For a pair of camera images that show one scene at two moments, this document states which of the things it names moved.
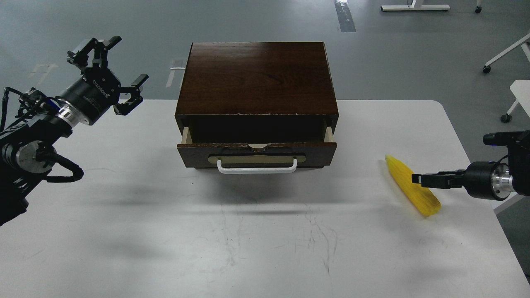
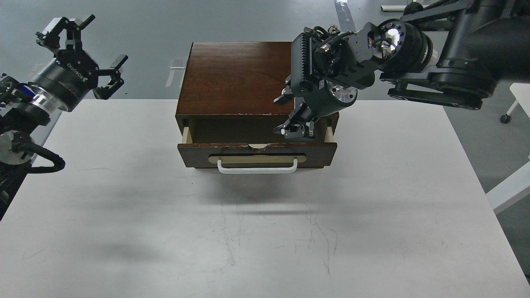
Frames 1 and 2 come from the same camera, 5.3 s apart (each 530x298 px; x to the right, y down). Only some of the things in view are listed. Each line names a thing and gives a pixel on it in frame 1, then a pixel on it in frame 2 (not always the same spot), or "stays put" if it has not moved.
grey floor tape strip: [345, 19] stays put
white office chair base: [521, 89] stays put
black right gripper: [487, 179] to [321, 98]
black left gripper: [98, 89] to [67, 80]
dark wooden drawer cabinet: [257, 80] stays put
